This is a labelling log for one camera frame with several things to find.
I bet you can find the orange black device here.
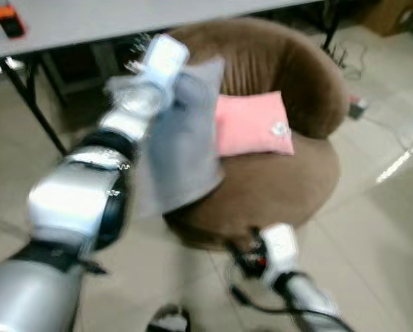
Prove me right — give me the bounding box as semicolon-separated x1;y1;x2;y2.
0;3;26;39

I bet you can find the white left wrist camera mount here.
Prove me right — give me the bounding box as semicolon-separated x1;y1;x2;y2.
127;33;190;94

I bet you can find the brown round sofa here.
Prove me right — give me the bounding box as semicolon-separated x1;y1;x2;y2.
163;17;350;250

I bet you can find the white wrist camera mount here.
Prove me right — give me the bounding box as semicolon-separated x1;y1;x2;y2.
260;223;300;284
127;33;190;94

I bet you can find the brown cardboard box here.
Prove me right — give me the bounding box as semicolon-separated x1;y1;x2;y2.
362;0;413;37

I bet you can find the grey pillow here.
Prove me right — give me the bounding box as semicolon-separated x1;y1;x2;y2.
106;57;226;215

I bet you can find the grey table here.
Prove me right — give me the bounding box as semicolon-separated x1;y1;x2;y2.
0;0;324;61

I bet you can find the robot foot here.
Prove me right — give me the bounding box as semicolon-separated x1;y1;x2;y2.
146;304;191;332

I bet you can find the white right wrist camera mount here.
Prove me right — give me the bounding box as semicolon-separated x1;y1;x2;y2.
260;223;300;284

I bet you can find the black table leg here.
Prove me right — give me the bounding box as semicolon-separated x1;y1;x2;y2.
0;57;68;156

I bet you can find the pink pillow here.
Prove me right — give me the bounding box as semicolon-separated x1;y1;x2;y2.
215;91;295;157

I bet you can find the black stand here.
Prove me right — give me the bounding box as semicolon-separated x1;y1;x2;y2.
322;0;349;70

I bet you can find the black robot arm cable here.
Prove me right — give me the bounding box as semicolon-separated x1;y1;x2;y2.
227;284;345;326

